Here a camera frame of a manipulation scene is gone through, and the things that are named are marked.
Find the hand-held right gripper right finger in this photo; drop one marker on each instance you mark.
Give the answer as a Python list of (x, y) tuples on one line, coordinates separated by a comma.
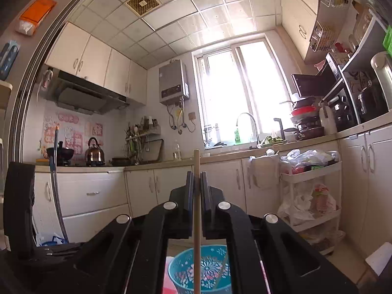
[(208, 208)]

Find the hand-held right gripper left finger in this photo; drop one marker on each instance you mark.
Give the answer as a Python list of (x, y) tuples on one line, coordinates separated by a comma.
[(186, 208)]

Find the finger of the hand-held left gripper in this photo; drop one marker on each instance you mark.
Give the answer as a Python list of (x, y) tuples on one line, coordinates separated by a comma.
[(20, 205)]

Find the wooden chopstick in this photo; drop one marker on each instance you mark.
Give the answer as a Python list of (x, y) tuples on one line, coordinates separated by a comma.
[(221, 270), (197, 165)]

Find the blue perforated metal bucket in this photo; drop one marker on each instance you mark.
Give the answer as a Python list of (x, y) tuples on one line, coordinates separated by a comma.
[(183, 266)]

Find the cream base cabinet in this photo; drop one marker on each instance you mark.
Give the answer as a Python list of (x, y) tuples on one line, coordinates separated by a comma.
[(367, 174), (92, 193), (165, 180)]

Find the blue shopping bag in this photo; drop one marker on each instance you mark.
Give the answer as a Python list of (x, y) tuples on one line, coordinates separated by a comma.
[(56, 240)]

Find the blue metal mop pole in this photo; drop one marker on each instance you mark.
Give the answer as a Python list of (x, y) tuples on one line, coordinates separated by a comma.
[(55, 171)]

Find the clear plastic bottle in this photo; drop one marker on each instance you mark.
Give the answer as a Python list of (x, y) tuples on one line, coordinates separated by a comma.
[(176, 153)]

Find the dark cutting board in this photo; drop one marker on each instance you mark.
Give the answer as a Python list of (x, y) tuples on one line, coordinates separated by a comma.
[(153, 151)]

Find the black wok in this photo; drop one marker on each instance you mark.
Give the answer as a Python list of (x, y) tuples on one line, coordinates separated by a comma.
[(62, 153)]

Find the hanging white trash bag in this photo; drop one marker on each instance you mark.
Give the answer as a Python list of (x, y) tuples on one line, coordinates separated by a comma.
[(265, 171)]

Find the red white checkered tablecloth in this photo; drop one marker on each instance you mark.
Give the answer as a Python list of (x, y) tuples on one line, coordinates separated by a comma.
[(168, 283)]

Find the green bottle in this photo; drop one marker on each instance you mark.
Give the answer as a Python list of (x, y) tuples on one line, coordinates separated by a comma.
[(237, 136)]

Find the dark shallow pot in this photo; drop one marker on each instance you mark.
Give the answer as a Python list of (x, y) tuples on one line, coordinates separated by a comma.
[(122, 160)]

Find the white plastic bags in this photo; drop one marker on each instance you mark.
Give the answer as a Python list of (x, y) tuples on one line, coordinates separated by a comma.
[(297, 205)]

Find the steel kettle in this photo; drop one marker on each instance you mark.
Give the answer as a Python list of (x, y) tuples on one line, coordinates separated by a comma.
[(95, 154)]

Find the chrome sink faucet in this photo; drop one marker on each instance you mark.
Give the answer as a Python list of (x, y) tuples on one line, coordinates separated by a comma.
[(255, 128)]

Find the white trolley cart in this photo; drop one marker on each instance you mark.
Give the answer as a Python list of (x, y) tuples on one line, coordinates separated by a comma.
[(309, 174)]

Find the black faucet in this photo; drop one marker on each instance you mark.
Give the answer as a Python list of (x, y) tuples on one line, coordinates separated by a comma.
[(280, 128)]

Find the clear bag of groceries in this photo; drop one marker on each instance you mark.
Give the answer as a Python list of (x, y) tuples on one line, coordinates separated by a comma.
[(306, 159)]

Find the kitchen window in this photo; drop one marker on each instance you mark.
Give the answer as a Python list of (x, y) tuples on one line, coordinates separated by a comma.
[(220, 98)]

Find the pink plastic bag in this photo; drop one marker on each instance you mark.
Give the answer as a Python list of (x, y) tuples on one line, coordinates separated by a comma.
[(323, 199)]

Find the grey gas water heater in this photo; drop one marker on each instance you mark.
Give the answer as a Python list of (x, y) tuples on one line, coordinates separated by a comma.
[(173, 82)]

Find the grey range hood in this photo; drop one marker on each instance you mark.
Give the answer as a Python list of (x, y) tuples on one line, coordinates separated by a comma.
[(82, 95)]

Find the stack of pans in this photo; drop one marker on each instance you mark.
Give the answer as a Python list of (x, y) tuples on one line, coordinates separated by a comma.
[(306, 119)]

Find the blue packaged item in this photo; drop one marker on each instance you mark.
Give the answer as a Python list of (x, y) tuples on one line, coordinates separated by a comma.
[(8, 59)]

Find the white plastic jug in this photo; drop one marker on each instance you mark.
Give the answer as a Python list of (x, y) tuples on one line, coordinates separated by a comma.
[(327, 122)]

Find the black microwave oven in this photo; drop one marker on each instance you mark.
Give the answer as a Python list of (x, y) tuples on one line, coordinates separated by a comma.
[(307, 85)]

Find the black toaster oven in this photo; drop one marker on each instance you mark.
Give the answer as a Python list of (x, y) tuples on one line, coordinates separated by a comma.
[(343, 110)]

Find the white flat board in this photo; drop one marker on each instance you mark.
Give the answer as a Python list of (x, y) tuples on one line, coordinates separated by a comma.
[(381, 258)]

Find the pink plastic basket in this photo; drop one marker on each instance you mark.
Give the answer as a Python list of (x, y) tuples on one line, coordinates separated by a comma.
[(320, 66)]

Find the orange tissue pack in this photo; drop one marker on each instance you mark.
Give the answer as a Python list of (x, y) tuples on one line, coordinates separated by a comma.
[(36, 13)]

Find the black cooking pot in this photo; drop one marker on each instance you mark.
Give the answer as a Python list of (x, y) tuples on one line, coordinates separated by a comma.
[(370, 102)]

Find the ceiling vent grille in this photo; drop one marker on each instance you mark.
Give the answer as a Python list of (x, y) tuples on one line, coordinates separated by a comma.
[(143, 2)]

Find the white electric thermo pot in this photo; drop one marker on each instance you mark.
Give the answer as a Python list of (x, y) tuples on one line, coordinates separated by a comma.
[(382, 79)]

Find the white counter shelf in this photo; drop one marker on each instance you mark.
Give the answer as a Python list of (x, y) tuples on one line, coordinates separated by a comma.
[(364, 49)]

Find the green package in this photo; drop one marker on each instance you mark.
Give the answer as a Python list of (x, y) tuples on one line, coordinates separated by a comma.
[(389, 41)]

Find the wall utensil rack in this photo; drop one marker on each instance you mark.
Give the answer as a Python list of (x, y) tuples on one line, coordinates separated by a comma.
[(144, 133)]

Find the pink wall stickers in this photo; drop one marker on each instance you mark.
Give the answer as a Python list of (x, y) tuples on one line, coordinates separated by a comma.
[(73, 131)]

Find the wall power outlet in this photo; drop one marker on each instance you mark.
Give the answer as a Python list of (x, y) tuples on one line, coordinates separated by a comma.
[(192, 115)]

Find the metal sliding door frame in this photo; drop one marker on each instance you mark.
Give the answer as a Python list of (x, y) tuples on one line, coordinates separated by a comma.
[(39, 55)]

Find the cream wall cabinets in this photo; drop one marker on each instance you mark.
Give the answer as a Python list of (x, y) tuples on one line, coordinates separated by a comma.
[(98, 61), (300, 15)]

